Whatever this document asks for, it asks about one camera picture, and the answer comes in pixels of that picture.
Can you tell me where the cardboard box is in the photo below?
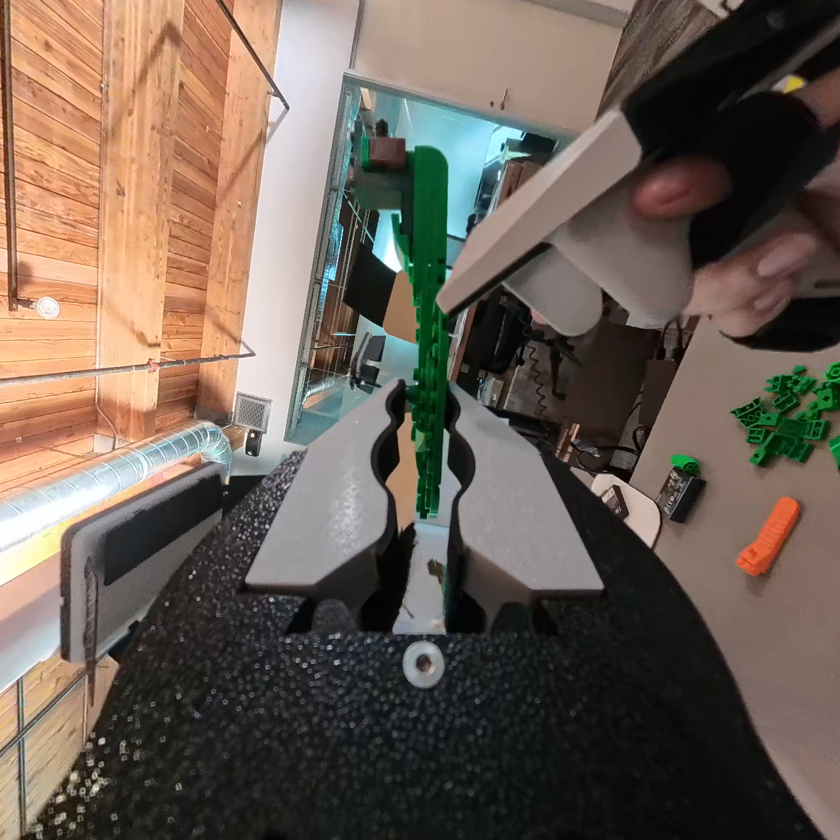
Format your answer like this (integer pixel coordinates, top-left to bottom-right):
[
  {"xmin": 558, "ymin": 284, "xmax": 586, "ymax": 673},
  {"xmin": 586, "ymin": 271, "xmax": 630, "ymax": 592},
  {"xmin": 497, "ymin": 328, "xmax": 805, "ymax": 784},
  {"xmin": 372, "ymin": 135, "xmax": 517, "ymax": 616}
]
[{"xmin": 382, "ymin": 269, "xmax": 422, "ymax": 343}]

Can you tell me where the person's right hand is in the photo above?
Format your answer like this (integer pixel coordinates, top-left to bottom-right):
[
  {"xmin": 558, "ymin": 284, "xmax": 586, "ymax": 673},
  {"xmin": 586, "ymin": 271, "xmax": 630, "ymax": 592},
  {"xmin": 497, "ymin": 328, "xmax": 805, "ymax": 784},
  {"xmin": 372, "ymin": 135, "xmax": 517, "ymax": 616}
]
[{"xmin": 633, "ymin": 157, "xmax": 840, "ymax": 337}]

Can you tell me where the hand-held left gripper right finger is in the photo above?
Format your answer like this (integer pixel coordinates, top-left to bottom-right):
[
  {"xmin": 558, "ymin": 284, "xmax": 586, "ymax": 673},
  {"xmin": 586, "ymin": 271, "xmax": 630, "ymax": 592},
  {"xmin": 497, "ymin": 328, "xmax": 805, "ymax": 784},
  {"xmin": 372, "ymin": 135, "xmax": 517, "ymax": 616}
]
[{"xmin": 446, "ymin": 387, "xmax": 605, "ymax": 609}]

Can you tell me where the white rounded board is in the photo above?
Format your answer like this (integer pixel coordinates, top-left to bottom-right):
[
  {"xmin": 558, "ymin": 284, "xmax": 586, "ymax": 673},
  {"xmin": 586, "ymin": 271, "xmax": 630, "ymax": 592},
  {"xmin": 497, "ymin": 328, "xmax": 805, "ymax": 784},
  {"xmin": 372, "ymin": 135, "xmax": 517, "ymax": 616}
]
[{"xmin": 591, "ymin": 472, "xmax": 661, "ymax": 550}]

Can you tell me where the dark ceiling pipe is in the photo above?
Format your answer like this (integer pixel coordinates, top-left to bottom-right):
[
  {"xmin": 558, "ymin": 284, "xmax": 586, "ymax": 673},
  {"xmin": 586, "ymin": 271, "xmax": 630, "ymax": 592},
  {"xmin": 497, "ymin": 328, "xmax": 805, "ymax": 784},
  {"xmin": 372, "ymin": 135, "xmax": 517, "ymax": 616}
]
[{"xmin": 0, "ymin": 0, "xmax": 22, "ymax": 313}]

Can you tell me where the white wall vent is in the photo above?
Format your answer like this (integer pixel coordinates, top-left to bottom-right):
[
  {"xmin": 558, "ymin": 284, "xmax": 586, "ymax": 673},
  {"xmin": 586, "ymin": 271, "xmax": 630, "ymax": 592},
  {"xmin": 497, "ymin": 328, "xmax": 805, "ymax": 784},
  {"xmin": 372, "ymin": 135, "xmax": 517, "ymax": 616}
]
[{"xmin": 234, "ymin": 392, "xmax": 273, "ymax": 435}]

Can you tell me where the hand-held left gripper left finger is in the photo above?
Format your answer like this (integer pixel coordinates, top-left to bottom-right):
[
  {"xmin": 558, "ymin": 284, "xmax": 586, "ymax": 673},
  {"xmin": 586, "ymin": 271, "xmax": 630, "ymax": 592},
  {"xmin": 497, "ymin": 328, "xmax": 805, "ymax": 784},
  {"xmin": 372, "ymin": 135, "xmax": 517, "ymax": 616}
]
[{"xmin": 245, "ymin": 378, "xmax": 404, "ymax": 602}]

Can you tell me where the black pipe with red fitting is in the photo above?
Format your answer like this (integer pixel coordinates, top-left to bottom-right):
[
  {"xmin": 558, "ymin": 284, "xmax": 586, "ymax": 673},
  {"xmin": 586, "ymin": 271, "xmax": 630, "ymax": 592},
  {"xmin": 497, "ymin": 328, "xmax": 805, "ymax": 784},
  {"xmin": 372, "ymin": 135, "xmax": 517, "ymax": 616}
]
[{"xmin": 0, "ymin": 351, "xmax": 257, "ymax": 388}]

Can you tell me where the grey desk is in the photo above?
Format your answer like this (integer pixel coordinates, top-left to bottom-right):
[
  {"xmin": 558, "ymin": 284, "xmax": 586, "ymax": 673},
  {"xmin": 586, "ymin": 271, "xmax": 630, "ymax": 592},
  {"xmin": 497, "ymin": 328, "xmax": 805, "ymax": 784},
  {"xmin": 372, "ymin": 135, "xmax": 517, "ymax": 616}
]
[{"xmin": 629, "ymin": 308, "xmax": 840, "ymax": 840}]

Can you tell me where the silver ventilation duct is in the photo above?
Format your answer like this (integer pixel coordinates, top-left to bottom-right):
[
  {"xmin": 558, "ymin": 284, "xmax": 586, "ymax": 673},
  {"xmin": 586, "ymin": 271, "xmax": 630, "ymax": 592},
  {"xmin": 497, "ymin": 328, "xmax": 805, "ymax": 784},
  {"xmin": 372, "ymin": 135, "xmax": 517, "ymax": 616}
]
[{"xmin": 0, "ymin": 420, "xmax": 235, "ymax": 553}]

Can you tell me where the orange brick separator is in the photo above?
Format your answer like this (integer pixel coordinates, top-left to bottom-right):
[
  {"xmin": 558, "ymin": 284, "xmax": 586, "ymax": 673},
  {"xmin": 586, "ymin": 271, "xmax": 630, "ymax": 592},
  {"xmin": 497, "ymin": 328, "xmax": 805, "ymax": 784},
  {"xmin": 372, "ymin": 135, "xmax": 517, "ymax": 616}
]
[{"xmin": 736, "ymin": 497, "xmax": 802, "ymax": 578}]

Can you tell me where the pile of green bricks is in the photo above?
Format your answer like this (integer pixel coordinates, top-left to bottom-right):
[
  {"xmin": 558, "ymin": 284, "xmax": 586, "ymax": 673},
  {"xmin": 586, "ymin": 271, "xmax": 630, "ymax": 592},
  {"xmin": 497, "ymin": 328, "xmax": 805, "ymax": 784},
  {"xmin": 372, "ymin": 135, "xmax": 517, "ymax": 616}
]
[{"xmin": 730, "ymin": 362, "xmax": 840, "ymax": 471}]

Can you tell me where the green brick build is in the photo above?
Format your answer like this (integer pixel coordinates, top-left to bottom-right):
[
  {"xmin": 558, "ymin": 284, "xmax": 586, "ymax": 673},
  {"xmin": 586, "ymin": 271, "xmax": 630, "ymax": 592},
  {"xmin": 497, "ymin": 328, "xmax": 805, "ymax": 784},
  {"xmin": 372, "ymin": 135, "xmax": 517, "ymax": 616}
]
[{"xmin": 357, "ymin": 121, "xmax": 455, "ymax": 522}]

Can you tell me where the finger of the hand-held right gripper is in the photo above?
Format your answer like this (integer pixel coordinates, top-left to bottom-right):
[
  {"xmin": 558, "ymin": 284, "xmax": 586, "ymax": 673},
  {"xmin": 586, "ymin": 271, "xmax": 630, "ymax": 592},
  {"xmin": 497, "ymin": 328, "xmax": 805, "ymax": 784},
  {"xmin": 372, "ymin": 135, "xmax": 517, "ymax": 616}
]
[{"xmin": 435, "ymin": 109, "xmax": 644, "ymax": 318}]

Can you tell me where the black printed small box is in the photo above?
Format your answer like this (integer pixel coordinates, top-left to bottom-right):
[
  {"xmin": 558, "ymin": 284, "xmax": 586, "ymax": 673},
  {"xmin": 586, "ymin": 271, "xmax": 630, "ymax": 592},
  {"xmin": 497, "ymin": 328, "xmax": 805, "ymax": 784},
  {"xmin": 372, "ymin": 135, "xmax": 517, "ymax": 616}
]
[{"xmin": 655, "ymin": 469, "xmax": 707, "ymax": 525}]

